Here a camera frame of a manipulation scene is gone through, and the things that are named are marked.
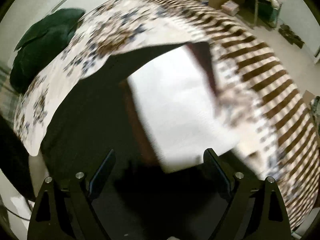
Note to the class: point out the floral patterned bed cover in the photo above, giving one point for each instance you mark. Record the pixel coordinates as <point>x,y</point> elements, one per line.
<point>289,148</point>

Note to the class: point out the white knitted cloth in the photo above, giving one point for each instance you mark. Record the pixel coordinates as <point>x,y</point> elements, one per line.
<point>177,110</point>

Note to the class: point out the dark clothes on floor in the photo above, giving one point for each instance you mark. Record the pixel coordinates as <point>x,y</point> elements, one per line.
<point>286,32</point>

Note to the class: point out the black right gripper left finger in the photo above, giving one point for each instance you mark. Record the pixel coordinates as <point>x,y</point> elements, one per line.
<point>63,208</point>

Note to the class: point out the black garment with red stripe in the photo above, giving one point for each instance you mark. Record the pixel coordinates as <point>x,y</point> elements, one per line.
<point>139,200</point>

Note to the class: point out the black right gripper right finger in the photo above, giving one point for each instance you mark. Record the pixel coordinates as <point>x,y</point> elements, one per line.
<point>255,207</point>

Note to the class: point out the dark green velvet pillow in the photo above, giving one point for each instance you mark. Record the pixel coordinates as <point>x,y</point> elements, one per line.
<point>42,42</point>

